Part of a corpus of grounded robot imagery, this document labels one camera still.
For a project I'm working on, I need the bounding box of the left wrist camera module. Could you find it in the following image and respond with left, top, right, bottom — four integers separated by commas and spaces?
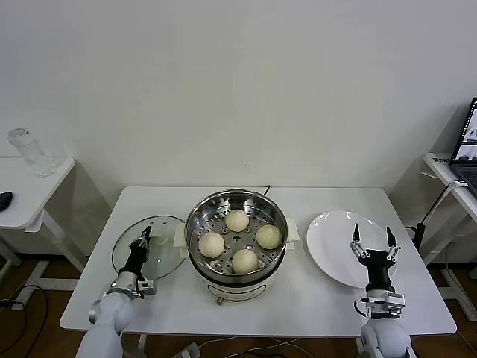
136, 279, 157, 298

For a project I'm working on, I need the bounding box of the white steamed baozi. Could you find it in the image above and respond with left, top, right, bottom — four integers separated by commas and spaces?
256, 224, 283, 250
225, 210, 250, 232
231, 248, 260, 275
198, 232, 226, 259

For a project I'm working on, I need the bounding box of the open dark laptop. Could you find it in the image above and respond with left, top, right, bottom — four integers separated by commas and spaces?
449, 97, 477, 197

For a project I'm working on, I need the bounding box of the white round plate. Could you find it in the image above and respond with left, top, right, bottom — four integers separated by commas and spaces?
306, 210, 398, 288

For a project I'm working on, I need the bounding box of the glass lid with cream handle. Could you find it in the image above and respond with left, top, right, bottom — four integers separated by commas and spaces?
111, 215, 187, 281

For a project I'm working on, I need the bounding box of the perforated steel steamer basket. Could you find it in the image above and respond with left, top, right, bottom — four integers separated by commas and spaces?
185, 189, 289, 280

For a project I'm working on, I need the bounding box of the white side table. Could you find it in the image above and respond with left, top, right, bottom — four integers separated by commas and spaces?
423, 152, 477, 321
0, 156, 89, 295

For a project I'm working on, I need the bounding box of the white floor power strip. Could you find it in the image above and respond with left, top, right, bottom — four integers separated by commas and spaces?
174, 341, 204, 358

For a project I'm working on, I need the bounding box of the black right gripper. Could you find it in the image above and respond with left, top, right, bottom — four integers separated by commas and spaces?
349, 222, 403, 291

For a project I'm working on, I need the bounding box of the black floor cable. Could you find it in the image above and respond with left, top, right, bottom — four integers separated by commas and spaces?
0, 285, 50, 358

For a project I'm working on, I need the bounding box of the white floor cable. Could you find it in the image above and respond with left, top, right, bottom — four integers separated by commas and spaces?
199, 336, 299, 355

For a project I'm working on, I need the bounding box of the clear plastic water bottle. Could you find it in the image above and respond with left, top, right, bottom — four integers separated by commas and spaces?
7, 127, 56, 178

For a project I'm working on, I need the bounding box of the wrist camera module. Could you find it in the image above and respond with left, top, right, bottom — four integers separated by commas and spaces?
136, 279, 157, 298
367, 292, 407, 318

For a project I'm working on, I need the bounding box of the white laptop cable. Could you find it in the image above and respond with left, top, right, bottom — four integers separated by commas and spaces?
423, 180, 470, 224

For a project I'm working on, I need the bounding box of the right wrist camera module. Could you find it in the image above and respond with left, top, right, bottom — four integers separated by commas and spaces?
367, 292, 407, 318

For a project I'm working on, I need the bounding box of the steel steamer pot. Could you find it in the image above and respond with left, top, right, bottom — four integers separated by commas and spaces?
174, 218, 301, 307

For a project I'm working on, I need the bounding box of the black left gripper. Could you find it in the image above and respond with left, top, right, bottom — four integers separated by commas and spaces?
118, 225, 154, 277

